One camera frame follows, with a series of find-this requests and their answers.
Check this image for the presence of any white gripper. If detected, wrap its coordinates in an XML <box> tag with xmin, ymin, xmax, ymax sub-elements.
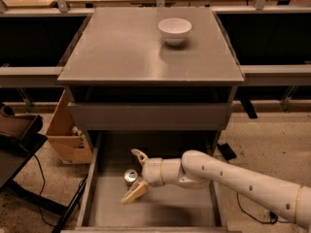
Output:
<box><xmin>121</xmin><ymin>149</ymin><xmax>163</xmax><ymax>204</ymax></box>

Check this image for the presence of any dented redbull can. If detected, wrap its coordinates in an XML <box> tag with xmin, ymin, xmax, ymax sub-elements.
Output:
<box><xmin>123</xmin><ymin>169</ymin><xmax>138</xmax><ymax>186</ymax></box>

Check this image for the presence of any black floor cable right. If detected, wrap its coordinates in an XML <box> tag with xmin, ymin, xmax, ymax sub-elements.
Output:
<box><xmin>236</xmin><ymin>192</ymin><xmax>291</xmax><ymax>225</ymax></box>

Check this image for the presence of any grey drawer cabinet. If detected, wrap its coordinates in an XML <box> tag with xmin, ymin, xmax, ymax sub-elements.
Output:
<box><xmin>57</xmin><ymin>7</ymin><xmax>244</xmax><ymax>151</ymax></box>

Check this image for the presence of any white ceramic bowl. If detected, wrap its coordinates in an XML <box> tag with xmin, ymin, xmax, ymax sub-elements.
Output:
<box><xmin>158</xmin><ymin>18</ymin><xmax>192</xmax><ymax>46</ymax></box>

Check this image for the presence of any closed grey top drawer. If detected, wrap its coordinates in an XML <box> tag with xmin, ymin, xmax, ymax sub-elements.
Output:
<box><xmin>68</xmin><ymin>103</ymin><xmax>232</xmax><ymax>131</ymax></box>

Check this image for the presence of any brown tray on table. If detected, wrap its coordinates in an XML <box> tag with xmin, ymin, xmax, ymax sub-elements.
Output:
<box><xmin>0</xmin><ymin>105</ymin><xmax>43</xmax><ymax>152</ymax></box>

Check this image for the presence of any black power adapter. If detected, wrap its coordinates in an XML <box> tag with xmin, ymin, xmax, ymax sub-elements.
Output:
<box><xmin>217</xmin><ymin>144</ymin><xmax>237</xmax><ymax>161</ymax></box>

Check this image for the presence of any black cable left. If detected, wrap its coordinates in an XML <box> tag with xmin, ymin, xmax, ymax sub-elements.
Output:
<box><xmin>32</xmin><ymin>153</ymin><xmax>57</xmax><ymax>228</ymax></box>

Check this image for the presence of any dark side table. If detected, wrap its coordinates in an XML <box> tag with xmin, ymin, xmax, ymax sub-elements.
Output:
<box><xmin>0</xmin><ymin>132</ymin><xmax>86</xmax><ymax>233</ymax></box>

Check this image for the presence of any open grey middle drawer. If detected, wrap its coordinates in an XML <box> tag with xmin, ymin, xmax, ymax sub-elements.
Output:
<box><xmin>61</xmin><ymin>131</ymin><xmax>240</xmax><ymax>233</ymax></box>

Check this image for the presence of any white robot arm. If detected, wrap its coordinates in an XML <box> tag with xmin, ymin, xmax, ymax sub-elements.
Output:
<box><xmin>121</xmin><ymin>149</ymin><xmax>311</xmax><ymax>230</ymax></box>

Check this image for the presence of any cardboard box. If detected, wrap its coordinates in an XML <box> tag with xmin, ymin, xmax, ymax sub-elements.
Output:
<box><xmin>46</xmin><ymin>92</ymin><xmax>92</xmax><ymax>164</ymax></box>

